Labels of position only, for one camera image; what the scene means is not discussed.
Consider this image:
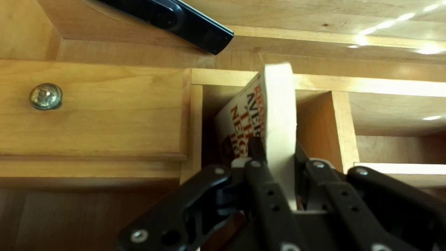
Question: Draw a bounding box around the black stapler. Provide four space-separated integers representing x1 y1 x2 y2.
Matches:
95 0 235 56

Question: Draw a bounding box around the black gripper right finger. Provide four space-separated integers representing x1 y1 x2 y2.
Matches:
294 147 446 251

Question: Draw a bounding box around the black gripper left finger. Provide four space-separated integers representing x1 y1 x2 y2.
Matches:
116 137 304 251

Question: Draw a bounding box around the paperback book white red cover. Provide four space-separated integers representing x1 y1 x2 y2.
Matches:
213 62 298 211

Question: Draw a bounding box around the wooden drawer with shiny knob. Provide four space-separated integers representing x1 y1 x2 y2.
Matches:
0 59 192 162

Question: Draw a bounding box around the wooden roll-top desk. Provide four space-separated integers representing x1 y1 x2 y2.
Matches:
0 0 446 251

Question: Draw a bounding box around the shiny round drawer knob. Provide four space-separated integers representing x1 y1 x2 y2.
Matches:
28 83 64 112

